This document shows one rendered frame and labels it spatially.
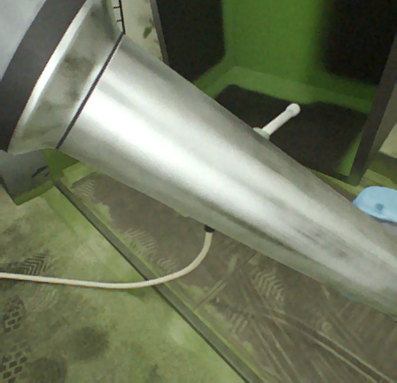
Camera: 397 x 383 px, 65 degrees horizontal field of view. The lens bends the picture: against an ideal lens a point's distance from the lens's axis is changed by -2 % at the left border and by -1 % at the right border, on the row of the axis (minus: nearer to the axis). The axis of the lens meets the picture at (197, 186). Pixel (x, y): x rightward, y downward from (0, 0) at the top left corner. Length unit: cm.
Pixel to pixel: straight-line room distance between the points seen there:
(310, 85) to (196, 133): 99
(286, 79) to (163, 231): 71
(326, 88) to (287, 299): 69
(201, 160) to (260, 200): 6
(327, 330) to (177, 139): 93
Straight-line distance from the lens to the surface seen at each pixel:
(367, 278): 34
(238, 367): 97
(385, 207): 53
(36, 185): 156
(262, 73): 124
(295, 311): 107
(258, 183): 22
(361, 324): 112
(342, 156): 91
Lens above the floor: 95
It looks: 40 degrees down
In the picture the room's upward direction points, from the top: straight up
